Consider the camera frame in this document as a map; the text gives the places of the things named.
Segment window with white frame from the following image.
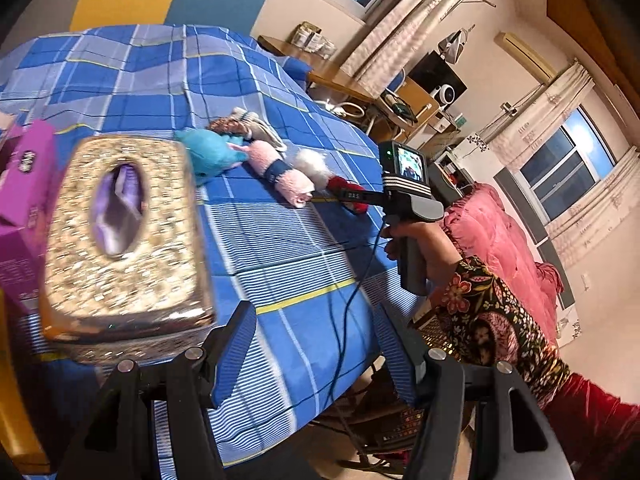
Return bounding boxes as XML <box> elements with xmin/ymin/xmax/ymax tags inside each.
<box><xmin>519</xmin><ymin>109</ymin><xmax>619</xmax><ymax>222</ymax></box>

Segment blue pillow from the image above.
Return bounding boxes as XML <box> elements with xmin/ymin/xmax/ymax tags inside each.
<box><xmin>277</xmin><ymin>54</ymin><xmax>312</xmax><ymax>81</ymax></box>

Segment hanging clothes iron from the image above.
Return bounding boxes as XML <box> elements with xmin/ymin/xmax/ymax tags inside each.
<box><xmin>437</xmin><ymin>27</ymin><xmax>474</xmax><ymax>64</ymax></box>

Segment blue plaid bedsheet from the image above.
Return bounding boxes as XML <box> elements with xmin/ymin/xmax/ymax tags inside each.
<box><xmin>0</xmin><ymin>24</ymin><xmax>431</xmax><ymax>480</ymax></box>

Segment wooden board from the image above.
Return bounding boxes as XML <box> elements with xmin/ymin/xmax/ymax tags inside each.
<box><xmin>397</xmin><ymin>77</ymin><xmax>439</xmax><ymax>127</ymax></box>

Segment white storage shelf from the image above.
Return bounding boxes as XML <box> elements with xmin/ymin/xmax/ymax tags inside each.
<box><xmin>429</xmin><ymin>149</ymin><xmax>477</xmax><ymax>197</ymax></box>

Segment purple carton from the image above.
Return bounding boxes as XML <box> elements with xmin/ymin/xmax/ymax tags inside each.
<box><xmin>0</xmin><ymin>119</ymin><xmax>57</xmax><ymax>312</ymax></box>

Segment wall air conditioner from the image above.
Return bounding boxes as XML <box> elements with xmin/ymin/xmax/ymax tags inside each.
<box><xmin>494</xmin><ymin>32</ymin><xmax>559</xmax><ymax>81</ymax></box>

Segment black cable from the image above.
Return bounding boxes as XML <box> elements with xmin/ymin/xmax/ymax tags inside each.
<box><xmin>332</xmin><ymin>207</ymin><xmax>389</xmax><ymax>467</ymax></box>

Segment rattan chair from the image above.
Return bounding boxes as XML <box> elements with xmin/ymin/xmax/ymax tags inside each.
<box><xmin>367</xmin><ymin>304</ymin><xmax>452</xmax><ymax>467</ymax></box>

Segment patterned beige curtain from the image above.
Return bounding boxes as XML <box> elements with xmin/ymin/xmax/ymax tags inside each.
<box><xmin>344</xmin><ymin>0</ymin><xmax>497</xmax><ymax>107</ymax></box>
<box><xmin>544</xmin><ymin>146</ymin><xmax>640</xmax><ymax>262</ymax></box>
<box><xmin>474</xmin><ymin>59</ymin><xmax>597</xmax><ymax>162</ymax></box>

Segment person's red trousers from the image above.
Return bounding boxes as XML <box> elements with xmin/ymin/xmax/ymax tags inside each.
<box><xmin>542</xmin><ymin>373</ymin><xmax>640</xmax><ymax>480</ymax></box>

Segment black monitor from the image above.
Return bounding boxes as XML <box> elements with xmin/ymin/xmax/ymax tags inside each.
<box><xmin>407</xmin><ymin>52</ymin><xmax>469</xmax><ymax>109</ymax></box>

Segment pink fuzzy sock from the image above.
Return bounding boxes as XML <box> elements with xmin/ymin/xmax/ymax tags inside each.
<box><xmin>247</xmin><ymin>139</ymin><xmax>314</xmax><ymax>209</ymax></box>

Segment red soft item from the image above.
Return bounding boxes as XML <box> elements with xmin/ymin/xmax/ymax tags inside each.
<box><xmin>327</xmin><ymin>176</ymin><xmax>374</xmax><ymax>216</ymax></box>

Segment brown scrunchie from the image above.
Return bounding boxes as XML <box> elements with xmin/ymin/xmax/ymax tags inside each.
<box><xmin>207</xmin><ymin>117</ymin><xmax>249</xmax><ymax>136</ymax></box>

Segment wooden folding chair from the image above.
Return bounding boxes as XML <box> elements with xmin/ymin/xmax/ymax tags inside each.
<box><xmin>369</xmin><ymin>89</ymin><xmax>427</xmax><ymax>142</ymax></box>

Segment person's right forearm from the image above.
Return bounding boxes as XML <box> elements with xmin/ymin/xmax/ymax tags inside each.
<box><xmin>407</xmin><ymin>255</ymin><xmax>572</xmax><ymax>409</ymax></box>

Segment pink quilt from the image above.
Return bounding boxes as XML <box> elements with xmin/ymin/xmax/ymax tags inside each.
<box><xmin>439</xmin><ymin>182</ymin><xmax>567</xmax><ymax>347</ymax></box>

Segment wooden desk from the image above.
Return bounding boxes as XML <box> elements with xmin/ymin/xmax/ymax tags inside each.
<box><xmin>257</xmin><ymin>35</ymin><xmax>382</xmax><ymax>104</ymax></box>

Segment gold ornate tissue box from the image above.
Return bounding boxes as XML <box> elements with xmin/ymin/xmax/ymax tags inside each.
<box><xmin>39</xmin><ymin>134</ymin><xmax>217</xmax><ymax>362</ymax></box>

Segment person's right hand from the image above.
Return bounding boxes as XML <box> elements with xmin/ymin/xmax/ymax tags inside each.
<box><xmin>382</xmin><ymin>219</ymin><xmax>464</xmax><ymax>302</ymax></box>

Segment teal sock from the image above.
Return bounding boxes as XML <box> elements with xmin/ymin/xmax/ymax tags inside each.
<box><xmin>174</xmin><ymin>127</ymin><xmax>249</xmax><ymax>187</ymax></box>

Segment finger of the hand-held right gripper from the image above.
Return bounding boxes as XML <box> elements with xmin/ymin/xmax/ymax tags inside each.
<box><xmin>327</xmin><ymin>185</ymin><xmax>386</xmax><ymax>209</ymax></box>

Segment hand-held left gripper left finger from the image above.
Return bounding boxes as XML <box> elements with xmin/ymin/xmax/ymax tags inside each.
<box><xmin>60</xmin><ymin>300</ymin><xmax>259</xmax><ymax>480</ymax></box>

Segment brown patterned sock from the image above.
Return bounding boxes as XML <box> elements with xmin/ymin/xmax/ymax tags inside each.
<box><xmin>229</xmin><ymin>107</ymin><xmax>289</xmax><ymax>154</ymax></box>

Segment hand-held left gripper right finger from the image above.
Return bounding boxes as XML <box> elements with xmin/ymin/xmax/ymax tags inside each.
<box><xmin>373</xmin><ymin>302</ymin><xmax>576</xmax><ymax>480</ymax></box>

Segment bottles on desk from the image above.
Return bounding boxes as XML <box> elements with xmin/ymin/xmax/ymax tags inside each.
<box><xmin>292</xmin><ymin>22</ymin><xmax>339</xmax><ymax>59</ymax></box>

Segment white hose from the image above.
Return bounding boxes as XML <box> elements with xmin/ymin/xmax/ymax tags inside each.
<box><xmin>319</xmin><ymin>99</ymin><xmax>369</xmax><ymax>122</ymax></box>

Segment white fluffy ball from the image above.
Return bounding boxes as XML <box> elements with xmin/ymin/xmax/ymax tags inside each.
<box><xmin>292</xmin><ymin>147</ymin><xmax>334</xmax><ymax>194</ymax></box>

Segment grey metal pole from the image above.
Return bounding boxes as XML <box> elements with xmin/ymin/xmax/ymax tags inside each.
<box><xmin>449</xmin><ymin>0</ymin><xmax>497</xmax><ymax>37</ymax></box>

